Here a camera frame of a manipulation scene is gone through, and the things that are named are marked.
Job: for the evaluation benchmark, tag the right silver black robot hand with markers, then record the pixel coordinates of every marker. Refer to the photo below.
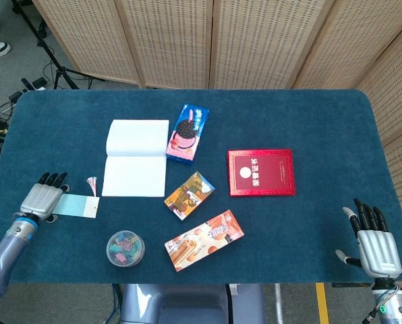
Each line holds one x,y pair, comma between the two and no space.
379,251

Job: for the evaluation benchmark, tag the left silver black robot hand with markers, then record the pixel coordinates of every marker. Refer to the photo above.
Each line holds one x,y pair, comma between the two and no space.
40,199

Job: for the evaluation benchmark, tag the light blue tasselled bookmark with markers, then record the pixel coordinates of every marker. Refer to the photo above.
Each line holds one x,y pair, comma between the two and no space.
79,206

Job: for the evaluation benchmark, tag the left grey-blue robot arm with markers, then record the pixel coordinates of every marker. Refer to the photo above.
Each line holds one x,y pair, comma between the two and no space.
5,256

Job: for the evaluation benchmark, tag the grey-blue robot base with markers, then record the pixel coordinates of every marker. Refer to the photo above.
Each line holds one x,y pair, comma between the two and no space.
187,303

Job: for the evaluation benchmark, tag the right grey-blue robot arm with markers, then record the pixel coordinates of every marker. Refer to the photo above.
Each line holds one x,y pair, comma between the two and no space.
393,307

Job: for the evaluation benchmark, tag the white notebook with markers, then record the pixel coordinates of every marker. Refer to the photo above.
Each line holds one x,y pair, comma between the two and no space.
133,175

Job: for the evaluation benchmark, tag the clear tub of binder clips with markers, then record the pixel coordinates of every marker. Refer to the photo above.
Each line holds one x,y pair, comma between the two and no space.
125,249

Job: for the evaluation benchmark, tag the white table leg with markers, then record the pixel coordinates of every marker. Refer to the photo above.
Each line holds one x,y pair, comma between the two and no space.
279,303

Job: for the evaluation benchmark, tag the black power adapter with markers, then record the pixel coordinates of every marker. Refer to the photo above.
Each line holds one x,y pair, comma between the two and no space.
39,83

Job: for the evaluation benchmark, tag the black tripod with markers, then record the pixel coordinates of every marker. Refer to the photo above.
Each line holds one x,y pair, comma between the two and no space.
57,67

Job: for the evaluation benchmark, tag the red certificate folder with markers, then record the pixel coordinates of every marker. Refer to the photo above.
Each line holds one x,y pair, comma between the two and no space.
261,172

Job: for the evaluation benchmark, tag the orange yellow snack box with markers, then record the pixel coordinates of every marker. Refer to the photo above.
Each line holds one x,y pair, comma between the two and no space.
189,195

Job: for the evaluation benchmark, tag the blue cookie box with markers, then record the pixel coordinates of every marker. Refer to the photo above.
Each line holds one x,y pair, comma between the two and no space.
187,135

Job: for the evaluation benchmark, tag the blue felt table mat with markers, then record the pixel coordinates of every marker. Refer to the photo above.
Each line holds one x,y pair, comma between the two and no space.
288,118

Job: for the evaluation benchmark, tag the long orange egg roll box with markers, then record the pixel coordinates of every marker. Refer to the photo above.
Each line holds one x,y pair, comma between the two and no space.
204,241

